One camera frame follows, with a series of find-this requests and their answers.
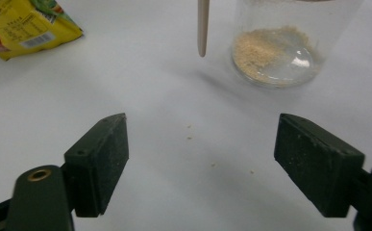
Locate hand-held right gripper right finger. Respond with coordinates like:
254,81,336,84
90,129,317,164
273,113,366,218

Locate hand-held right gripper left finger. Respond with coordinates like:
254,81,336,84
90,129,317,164
62,113,130,218

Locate clear plastic cup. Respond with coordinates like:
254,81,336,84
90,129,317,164
197,0,365,90

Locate yellow green spout pouch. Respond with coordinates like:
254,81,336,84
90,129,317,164
0,0,85,62

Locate beige powder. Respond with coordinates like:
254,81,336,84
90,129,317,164
232,26,322,86

